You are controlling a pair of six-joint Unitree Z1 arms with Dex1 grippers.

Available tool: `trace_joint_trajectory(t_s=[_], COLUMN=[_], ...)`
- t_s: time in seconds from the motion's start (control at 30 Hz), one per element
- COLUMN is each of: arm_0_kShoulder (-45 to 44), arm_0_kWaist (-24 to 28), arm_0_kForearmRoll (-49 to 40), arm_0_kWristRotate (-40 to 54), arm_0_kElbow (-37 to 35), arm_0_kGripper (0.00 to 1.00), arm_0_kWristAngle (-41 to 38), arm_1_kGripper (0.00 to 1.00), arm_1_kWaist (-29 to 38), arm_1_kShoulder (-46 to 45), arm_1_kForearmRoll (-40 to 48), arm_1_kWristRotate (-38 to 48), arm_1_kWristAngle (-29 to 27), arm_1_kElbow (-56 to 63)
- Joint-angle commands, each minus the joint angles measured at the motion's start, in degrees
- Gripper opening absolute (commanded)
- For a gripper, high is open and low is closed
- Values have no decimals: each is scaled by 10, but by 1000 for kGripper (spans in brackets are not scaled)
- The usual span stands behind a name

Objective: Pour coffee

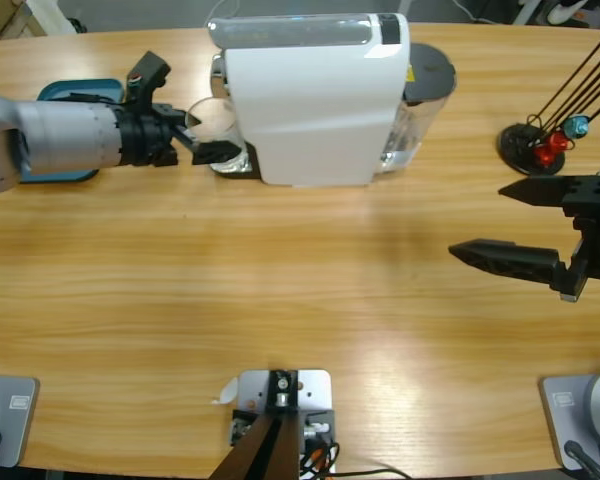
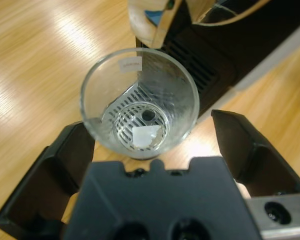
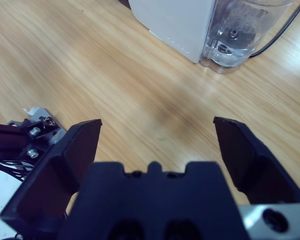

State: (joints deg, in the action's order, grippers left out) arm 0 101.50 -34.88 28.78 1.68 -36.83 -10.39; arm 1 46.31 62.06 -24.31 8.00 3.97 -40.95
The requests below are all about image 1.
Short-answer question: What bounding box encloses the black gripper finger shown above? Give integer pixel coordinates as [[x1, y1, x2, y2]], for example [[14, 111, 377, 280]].
[[172, 105, 204, 129], [448, 239, 589, 305], [174, 128, 241, 166], [498, 175, 567, 207]]

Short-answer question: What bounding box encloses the clear drinking glass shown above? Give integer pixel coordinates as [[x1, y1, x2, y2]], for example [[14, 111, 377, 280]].
[[184, 97, 246, 174]]

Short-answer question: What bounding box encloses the white capsule coffee machine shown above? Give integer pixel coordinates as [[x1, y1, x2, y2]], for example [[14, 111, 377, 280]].
[[207, 12, 412, 189]]

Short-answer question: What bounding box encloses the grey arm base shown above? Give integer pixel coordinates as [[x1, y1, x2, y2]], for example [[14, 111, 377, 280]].
[[0, 374, 41, 469], [538, 368, 600, 471]]

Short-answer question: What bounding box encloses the blue coffee capsule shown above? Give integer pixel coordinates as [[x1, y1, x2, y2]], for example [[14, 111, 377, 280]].
[[564, 114, 590, 139]]

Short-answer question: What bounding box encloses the black capsule stand with rods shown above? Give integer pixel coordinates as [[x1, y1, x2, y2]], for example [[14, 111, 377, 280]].
[[497, 32, 600, 176]]

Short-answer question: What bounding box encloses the teal plastic tray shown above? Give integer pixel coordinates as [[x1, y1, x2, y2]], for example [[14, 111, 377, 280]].
[[19, 78, 126, 185]]

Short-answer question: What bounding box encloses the clear water tank black lid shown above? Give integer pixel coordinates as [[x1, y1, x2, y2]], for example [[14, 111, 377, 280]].
[[374, 42, 458, 175]]

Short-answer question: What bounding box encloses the white background equipment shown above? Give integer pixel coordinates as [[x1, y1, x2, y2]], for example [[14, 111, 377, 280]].
[[509, 0, 600, 29]]

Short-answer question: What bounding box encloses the white paper tag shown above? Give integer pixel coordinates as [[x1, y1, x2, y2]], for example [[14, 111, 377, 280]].
[[209, 377, 240, 406]]

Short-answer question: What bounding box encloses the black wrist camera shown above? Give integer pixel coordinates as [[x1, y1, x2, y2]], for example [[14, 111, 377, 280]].
[[126, 49, 172, 109]]

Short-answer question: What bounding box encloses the thin white cable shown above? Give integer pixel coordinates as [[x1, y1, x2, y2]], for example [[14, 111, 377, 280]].
[[202, 0, 241, 26]]

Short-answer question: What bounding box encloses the white block with dark post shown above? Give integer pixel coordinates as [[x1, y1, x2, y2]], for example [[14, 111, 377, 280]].
[[214, 368, 339, 480]]

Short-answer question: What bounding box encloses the black cable at table edge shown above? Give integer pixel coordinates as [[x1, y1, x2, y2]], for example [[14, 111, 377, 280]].
[[337, 467, 411, 480]]

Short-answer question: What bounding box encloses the orange and black cable bundle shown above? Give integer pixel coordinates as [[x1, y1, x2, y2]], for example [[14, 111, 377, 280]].
[[298, 439, 342, 476]]

